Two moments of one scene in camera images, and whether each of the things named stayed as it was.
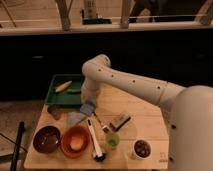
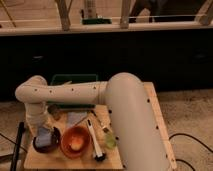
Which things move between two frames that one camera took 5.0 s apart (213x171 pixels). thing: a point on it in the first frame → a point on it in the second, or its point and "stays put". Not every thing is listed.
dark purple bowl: (46, 139) stays put
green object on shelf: (96, 21) stays put
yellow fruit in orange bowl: (76, 142) stays put
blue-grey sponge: (87, 108) → (43, 138)
